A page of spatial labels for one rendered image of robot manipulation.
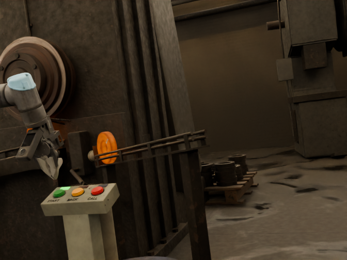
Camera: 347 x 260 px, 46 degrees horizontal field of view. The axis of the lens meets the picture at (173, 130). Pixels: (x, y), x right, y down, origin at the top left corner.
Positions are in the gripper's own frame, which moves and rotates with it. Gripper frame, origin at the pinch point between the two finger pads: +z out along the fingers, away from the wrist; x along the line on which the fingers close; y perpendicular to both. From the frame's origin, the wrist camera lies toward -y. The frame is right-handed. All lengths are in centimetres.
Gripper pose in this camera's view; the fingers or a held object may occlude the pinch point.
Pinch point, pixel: (52, 177)
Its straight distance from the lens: 144.4
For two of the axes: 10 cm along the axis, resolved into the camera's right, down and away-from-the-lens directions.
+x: -9.4, 1.1, 3.3
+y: 2.6, -4.1, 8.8
